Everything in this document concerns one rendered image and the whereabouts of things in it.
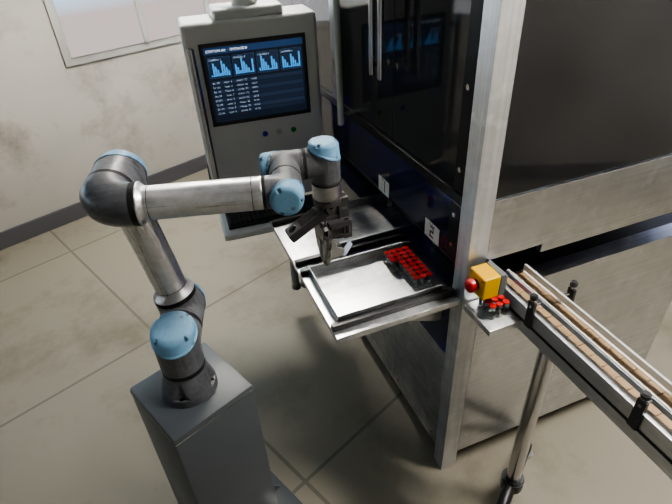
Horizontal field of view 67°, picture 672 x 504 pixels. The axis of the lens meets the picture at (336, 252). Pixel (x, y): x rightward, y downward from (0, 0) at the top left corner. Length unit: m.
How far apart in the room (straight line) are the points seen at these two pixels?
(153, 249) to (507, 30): 0.97
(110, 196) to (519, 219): 1.05
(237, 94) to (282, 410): 1.38
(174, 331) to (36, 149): 2.85
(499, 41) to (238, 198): 0.66
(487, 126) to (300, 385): 1.61
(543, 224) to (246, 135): 1.20
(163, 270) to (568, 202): 1.14
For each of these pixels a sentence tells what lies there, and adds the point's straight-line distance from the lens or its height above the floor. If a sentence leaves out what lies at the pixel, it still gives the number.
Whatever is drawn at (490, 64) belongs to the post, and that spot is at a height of 1.57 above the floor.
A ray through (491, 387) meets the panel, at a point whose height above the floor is 0.41.
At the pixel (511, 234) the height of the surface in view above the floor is 1.09.
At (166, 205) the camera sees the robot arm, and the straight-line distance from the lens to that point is 1.12.
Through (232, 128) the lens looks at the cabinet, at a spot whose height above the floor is 1.15.
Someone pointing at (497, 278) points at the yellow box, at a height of 1.03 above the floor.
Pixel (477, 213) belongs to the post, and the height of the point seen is 1.19.
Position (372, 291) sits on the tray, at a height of 0.88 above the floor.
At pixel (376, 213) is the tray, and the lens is 1.97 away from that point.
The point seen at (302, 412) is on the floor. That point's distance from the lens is 2.39.
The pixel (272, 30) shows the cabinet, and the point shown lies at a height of 1.50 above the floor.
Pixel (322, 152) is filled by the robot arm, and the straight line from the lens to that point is 1.20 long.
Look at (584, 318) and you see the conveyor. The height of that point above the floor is 0.96.
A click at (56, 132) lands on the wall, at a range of 4.06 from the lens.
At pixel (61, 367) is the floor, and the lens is 2.98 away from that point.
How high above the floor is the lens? 1.89
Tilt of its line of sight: 35 degrees down
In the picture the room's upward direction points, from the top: 3 degrees counter-clockwise
